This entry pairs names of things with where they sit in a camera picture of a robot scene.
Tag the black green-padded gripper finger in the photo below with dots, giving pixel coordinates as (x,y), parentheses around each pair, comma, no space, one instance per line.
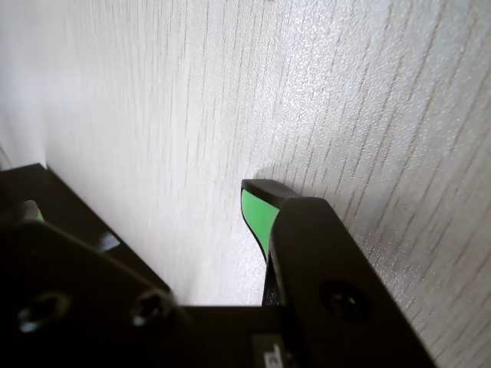
(330,268)

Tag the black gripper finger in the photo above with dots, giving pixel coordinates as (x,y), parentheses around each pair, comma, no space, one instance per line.
(76,299)

